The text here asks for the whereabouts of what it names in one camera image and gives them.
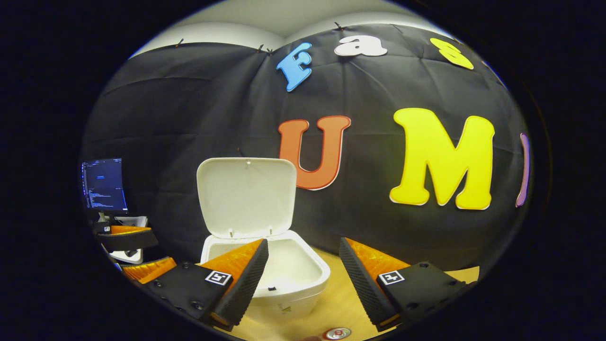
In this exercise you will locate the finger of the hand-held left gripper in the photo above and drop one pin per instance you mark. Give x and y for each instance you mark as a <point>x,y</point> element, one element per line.
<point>128,240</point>
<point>149,270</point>

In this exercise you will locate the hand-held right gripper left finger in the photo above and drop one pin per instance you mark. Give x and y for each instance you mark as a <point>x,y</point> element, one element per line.
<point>248,284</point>

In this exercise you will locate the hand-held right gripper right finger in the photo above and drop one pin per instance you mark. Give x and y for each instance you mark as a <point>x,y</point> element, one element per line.
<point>362,289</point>

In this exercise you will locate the red pop can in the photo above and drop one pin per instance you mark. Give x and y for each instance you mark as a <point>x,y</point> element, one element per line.
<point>337,333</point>

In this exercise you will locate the white desktop garbage bin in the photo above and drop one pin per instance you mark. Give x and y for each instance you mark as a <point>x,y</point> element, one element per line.
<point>246,199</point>

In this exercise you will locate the wooden desktop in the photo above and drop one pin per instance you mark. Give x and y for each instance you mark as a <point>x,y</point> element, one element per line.
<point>341,303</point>

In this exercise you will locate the white plastic object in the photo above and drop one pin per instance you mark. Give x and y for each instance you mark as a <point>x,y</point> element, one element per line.
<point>135,221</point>

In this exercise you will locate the computer monitor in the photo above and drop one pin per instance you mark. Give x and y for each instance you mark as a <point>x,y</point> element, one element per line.
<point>103,184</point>

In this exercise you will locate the black backdrop cloth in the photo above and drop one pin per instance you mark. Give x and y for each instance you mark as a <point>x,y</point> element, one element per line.
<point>189,104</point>

